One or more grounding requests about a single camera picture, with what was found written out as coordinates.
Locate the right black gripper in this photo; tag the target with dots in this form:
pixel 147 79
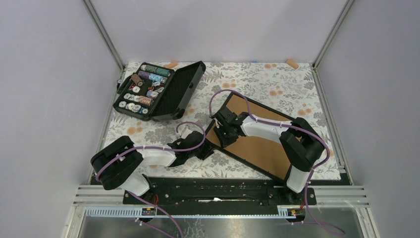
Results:
pixel 225 143

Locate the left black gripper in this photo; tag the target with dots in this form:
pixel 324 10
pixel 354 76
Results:
pixel 207 150

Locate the black picture frame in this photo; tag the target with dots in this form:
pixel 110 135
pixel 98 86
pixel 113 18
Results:
pixel 249 161

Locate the brown cardboard backing board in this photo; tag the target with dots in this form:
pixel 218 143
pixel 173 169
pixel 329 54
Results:
pixel 265 156

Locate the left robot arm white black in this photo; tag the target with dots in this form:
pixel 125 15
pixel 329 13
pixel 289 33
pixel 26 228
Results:
pixel 116 165

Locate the black open poker chip case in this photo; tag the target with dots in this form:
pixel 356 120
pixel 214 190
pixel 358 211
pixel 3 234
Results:
pixel 158 93

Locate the floral patterned table mat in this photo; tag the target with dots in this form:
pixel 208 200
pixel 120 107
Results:
pixel 277 85

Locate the left wooden cork piece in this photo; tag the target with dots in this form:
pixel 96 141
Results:
pixel 171 65

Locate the wooden cork piece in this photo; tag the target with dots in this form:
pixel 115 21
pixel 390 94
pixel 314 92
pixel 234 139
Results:
pixel 292 63
pixel 171 65

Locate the right wooden cork piece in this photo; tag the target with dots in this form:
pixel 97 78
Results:
pixel 292 63

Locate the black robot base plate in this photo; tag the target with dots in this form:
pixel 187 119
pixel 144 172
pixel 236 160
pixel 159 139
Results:
pixel 240 195

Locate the white slotted cable duct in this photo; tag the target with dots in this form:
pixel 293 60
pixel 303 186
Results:
pixel 149 212

